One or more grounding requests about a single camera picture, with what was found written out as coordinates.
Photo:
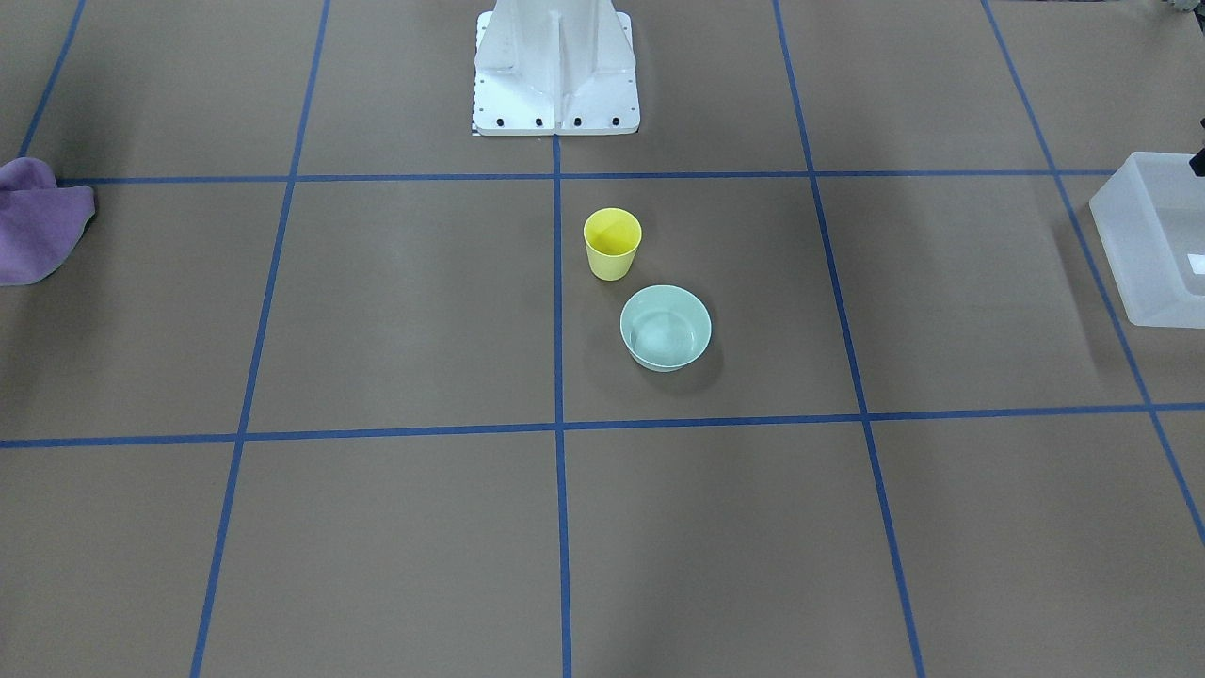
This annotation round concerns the yellow plastic cup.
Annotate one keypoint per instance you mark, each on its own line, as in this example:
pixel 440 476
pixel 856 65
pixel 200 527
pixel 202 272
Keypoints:
pixel 612 237

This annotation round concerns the light green bowl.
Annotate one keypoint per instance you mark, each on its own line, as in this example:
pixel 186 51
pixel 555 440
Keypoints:
pixel 665 328

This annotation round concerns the translucent white plastic bin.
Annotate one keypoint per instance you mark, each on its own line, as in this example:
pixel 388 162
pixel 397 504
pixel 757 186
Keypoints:
pixel 1150 218

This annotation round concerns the purple fleece cloth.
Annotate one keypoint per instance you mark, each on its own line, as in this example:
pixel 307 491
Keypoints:
pixel 41 222

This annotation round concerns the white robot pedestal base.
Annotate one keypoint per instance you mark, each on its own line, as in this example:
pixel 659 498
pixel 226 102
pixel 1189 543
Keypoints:
pixel 554 68

